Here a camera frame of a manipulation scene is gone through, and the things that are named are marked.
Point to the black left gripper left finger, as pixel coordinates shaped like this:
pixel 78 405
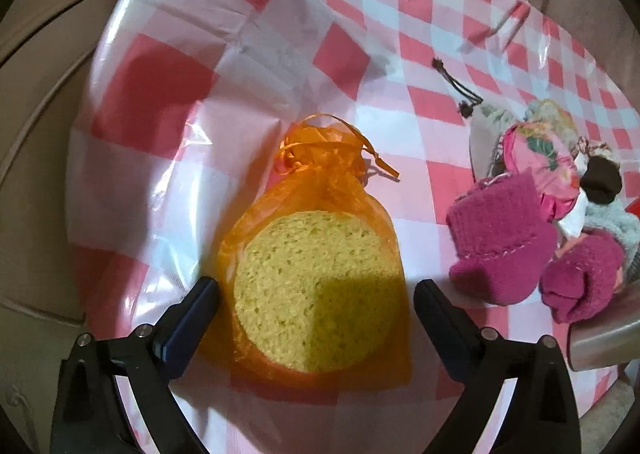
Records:
pixel 89 416

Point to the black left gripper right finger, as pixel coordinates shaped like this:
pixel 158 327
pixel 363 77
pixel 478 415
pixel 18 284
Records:
pixel 542 415

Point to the yellow round sponge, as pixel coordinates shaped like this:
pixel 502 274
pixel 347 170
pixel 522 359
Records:
pixel 318 291

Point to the orange organza drawstring bag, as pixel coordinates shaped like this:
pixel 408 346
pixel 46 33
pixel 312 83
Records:
pixel 321 164

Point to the magenta knit sock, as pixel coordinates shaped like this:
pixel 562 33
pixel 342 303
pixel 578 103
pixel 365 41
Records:
pixel 581 282
pixel 502 242

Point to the grey fuzzy sock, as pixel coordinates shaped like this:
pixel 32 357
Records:
pixel 623 226

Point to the pink floral fabric pouch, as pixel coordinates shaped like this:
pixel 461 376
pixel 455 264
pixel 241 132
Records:
pixel 534 148

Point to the red white checkered tablecloth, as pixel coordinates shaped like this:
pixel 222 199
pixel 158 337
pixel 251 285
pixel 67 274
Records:
pixel 188 100

